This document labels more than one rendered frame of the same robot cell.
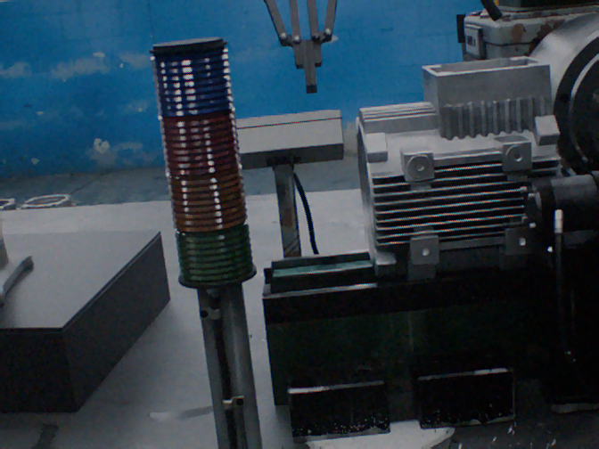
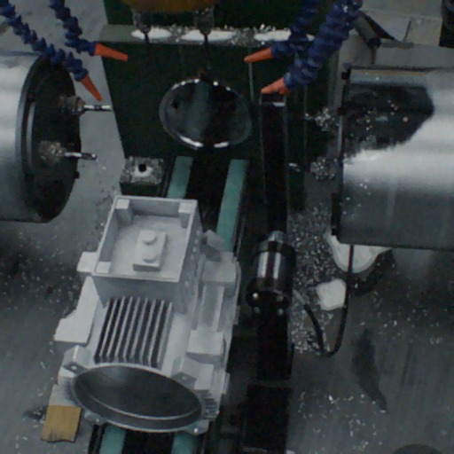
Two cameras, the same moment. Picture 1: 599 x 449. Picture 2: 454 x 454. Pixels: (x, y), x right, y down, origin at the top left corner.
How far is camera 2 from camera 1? 1.05 m
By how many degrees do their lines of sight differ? 70
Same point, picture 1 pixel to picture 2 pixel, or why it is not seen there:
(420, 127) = (170, 323)
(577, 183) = (282, 265)
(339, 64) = not seen: outside the picture
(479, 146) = (200, 294)
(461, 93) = (184, 275)
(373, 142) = (190, 369)
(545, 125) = (215, 241)
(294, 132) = not seen: outside the picture
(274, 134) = not seen: outside the picture
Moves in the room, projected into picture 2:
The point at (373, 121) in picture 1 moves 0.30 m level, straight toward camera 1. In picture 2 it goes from (160, 355) to (444, 403)
